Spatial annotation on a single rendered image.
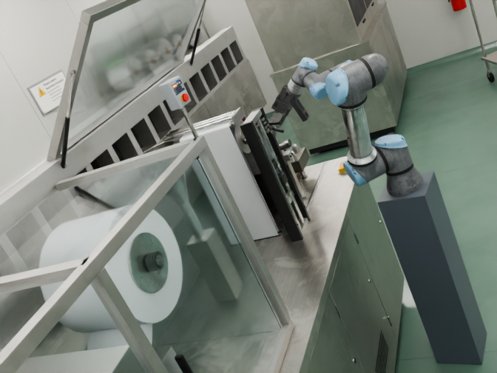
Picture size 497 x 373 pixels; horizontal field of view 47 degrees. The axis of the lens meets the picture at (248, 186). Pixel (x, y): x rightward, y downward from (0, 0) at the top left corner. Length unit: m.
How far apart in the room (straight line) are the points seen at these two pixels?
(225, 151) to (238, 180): 0.14
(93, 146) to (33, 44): 3.61
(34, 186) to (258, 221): 1.00
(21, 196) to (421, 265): 1.61
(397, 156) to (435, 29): 4.77
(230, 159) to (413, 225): 0.79
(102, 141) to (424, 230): 1.32
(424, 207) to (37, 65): 4.05
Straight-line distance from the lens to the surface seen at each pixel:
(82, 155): 2.04
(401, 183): 2.37
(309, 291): 2.02
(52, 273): 1.21
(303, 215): 2.44
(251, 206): 2.41
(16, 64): 5.41
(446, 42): 7.05
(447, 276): 2.55
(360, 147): 2.20
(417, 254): 2.51
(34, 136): 5.26
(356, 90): 2.03
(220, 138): 2.30
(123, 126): 2.26
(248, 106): 3.31
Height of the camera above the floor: 1.99
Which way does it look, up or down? 21 degrees down
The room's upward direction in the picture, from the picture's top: 25 degrees counter-clockwise
